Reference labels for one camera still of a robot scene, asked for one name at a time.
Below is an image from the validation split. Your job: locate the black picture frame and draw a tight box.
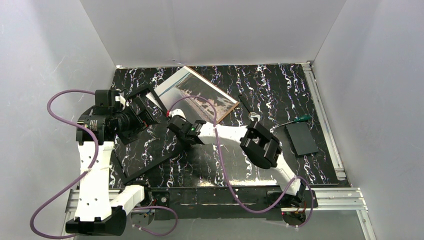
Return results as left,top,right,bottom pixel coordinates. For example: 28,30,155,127
109,84,186,188

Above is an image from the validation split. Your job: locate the photo with backing board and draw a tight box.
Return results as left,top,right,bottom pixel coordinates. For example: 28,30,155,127
154,66,239,123

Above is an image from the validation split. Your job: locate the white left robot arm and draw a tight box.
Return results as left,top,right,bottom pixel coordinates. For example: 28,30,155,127
65,89,157,236

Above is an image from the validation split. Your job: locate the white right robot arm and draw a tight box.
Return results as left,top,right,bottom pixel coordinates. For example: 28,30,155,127
168,109,296,190

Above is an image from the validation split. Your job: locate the adjustable wrench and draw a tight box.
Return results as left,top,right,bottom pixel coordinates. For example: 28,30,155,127
238,94,261,122

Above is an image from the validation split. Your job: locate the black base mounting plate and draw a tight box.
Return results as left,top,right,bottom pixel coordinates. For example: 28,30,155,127
144,186,319,221

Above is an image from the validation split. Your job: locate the black rectangular pad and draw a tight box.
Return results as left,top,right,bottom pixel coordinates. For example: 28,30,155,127
285,122,319,156

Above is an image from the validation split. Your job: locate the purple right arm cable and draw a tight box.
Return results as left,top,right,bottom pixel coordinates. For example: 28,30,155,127
168,96,315,229

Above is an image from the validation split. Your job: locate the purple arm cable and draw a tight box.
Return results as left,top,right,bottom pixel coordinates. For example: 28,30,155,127
168,96,315,229
29,89,179,240

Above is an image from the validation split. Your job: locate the green handled screwdriver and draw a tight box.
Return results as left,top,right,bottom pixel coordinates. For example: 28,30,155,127
277,114,312,128

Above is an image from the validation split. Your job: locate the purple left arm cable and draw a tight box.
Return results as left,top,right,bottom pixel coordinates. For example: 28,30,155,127
29,89,179,240

